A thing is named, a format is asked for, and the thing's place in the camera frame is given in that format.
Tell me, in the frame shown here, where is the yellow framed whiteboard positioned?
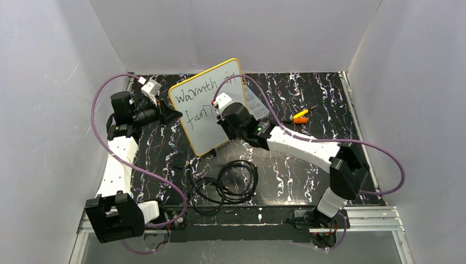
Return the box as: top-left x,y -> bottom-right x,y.
168,58 -> 241,156

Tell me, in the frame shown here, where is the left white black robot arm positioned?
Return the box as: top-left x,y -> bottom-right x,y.
85,91 -> 182,243

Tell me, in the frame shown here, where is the clear plastic screw box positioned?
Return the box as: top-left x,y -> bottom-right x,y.
244,85 -> 270,119

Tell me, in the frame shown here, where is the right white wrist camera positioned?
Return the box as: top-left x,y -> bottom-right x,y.
213,93 -> 234,119

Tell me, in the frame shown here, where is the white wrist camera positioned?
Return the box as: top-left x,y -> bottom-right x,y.
138,76 -> 162,105
213,93 -> 234,119

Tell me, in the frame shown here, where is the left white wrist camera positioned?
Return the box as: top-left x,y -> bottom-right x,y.
138,76 -> 162,105

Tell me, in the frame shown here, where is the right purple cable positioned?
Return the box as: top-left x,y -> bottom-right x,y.
212,74 -> 406,196

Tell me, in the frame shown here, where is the orange handled screwdriver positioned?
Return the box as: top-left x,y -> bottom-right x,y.
281,117 -> 308,124

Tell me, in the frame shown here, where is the coiled black cable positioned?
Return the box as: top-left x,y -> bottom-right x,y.
185,159 -> 259,215

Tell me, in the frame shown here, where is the yellow handled screwdriver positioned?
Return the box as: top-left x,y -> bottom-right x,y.
293,105 -> 317,119

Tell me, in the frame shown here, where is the aluminium front rail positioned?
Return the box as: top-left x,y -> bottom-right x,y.
70,206 -> 413,263

